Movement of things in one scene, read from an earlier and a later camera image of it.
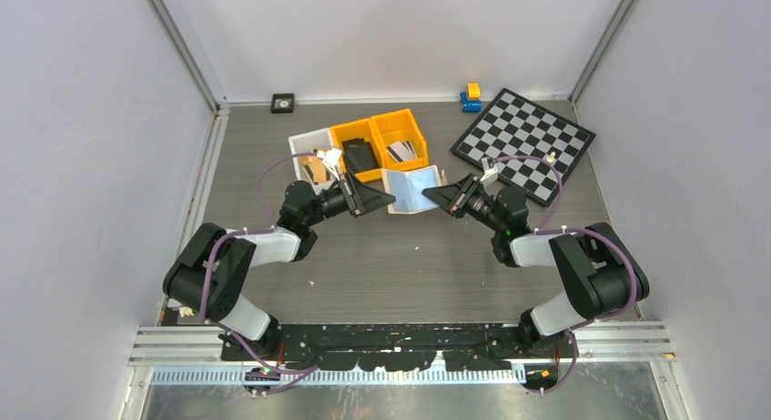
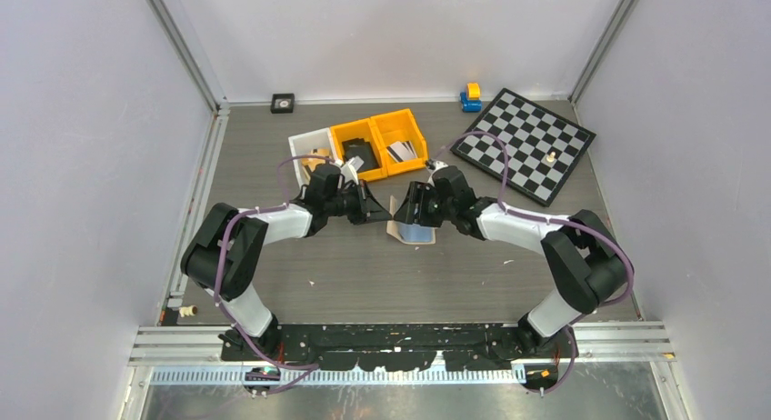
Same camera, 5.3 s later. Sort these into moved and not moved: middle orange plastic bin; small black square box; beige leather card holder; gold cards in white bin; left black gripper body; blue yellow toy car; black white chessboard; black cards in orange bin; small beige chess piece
Moved: beige leather card holder
Not moved: small black square box; black cards in orange bin; middle orange plastic bin; small beige chess piece; blue yellow toy car; black white chessboard; left black gripper body; gold cards in white bin
